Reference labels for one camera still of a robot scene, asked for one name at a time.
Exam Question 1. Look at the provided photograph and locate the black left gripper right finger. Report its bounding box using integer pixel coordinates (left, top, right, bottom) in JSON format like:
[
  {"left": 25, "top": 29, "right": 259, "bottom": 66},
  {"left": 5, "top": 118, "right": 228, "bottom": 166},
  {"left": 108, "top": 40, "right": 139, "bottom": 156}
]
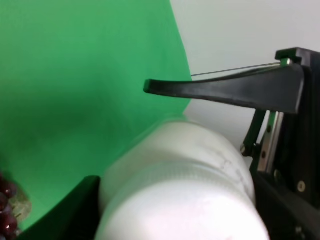
[{"left": 253, "top": 173, "right": 320, "bottom": 240}]

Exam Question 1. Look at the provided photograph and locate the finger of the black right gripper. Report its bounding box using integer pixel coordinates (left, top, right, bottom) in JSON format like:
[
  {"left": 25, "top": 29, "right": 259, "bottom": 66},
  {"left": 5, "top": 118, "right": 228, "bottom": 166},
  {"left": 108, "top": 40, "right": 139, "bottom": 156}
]
[{"left": 143, "top": 64, "right": 305, "bottom": 114}]

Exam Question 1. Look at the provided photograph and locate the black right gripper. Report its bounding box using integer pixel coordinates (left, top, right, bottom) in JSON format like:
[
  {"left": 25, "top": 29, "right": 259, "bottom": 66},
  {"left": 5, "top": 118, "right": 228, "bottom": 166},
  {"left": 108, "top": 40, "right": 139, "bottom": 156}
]
[{"left": 240, "top": 47, "right": 320, "bottom": 209}]

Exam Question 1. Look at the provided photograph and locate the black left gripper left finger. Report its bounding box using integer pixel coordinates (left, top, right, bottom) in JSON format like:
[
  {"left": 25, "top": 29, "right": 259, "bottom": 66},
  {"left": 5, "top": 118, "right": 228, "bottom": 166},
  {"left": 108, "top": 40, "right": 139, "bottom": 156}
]
[{"left": 17, "top": 175, "right": 101, "bottom": 240}]

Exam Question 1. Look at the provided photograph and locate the white plastic bottle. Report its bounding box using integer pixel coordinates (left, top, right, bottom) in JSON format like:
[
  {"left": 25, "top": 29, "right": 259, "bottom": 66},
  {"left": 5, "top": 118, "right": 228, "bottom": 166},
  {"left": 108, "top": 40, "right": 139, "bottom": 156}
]
[{"left": 94, "top": 120, "right": 270, "bottom": 240}]

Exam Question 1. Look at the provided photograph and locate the red grape bunch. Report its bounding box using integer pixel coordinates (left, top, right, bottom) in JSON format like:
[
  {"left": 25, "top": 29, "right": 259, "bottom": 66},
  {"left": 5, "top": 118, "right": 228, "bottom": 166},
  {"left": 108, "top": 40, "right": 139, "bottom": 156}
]
[{"left": 0, "top": 174, "right": 32, "bottom": 240}]

